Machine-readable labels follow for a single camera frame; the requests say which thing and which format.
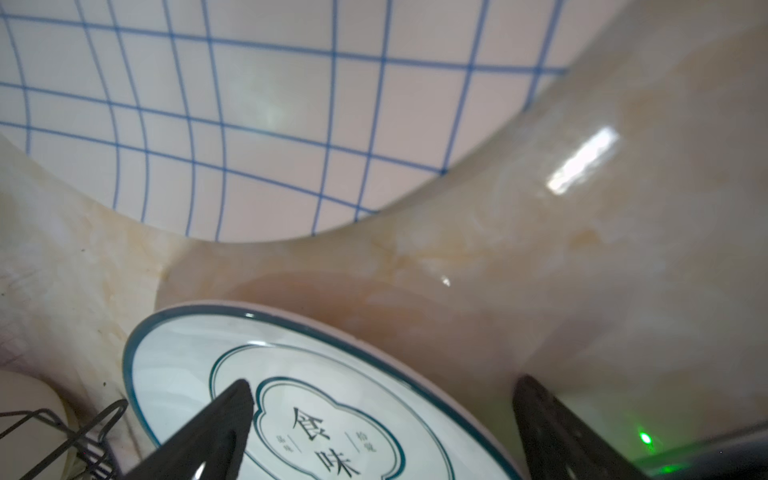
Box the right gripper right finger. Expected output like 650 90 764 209
512 375 647 480

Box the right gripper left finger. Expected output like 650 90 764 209
126 379 254 479

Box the white plate black rim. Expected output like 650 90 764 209
122 302 521 479

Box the white grid pattern plate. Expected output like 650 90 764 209
1 1 625 243

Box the black wire dish rack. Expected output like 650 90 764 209
1 400 128 479

